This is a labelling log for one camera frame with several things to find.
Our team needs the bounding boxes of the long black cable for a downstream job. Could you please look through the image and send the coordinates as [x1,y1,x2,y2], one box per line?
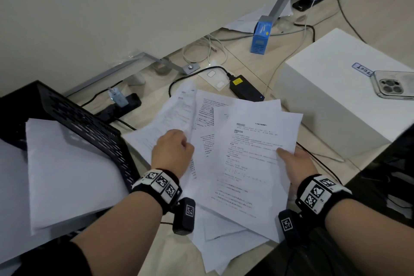
[320,0,366,44]

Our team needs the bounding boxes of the black power adapter cable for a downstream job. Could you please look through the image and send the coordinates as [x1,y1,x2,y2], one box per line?
[111,65,235,132]

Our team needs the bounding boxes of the person's left hand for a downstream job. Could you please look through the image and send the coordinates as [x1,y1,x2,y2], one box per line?
[151,129,195,179]

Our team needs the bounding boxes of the black mesh file organizer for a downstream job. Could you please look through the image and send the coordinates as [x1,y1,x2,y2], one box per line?
[0,80,140,247]

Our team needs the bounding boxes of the person's right forearm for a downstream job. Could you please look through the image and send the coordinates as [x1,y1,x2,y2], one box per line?
[324,200,414,276]

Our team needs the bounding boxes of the white box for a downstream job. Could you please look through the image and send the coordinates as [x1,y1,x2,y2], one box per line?
[273,28,414,160]

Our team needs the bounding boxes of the small white paper sheet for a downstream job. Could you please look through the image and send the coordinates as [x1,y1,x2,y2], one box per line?
[223,4,293,33]

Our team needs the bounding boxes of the black power strip cable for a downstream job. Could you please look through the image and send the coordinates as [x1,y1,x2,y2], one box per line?
[80,80,123,108]

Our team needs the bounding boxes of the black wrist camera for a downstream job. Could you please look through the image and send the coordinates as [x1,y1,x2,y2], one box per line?
[278,209,303,247]
[172,197,196,236]

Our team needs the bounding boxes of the silver smartphone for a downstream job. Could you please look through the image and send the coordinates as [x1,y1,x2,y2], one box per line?
[370,70,414,101]

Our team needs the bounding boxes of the black marker wristband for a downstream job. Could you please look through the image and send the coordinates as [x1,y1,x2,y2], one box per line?
[295,174,353,221]
[131,169,182,215]

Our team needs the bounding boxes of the white coiled cables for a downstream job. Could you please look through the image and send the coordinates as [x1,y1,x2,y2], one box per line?
[182,34,229,66]

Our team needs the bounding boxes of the white rectangular device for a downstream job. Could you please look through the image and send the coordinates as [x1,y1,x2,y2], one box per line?
[199,65,231,91]

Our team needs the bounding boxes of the short black cable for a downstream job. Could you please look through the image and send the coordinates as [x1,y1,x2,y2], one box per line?
[293,23,316,43]

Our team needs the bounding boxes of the person's black sleeve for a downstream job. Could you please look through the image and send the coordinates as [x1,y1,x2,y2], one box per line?
[11,241,93,276]

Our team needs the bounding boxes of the black power adapter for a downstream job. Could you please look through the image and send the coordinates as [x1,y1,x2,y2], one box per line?
[229,74,265,102]

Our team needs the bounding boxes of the person's left forearm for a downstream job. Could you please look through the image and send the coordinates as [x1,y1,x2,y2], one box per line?
[71,192,163,276]

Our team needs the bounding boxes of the person's right hand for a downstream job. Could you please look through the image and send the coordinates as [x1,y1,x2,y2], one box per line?
[276,147,319,201]

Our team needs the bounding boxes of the white charger plug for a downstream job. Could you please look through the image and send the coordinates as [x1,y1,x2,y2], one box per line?
[108,87,129,108]

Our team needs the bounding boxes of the small blue box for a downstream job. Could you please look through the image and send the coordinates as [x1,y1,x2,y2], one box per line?
[250,15,274,56]

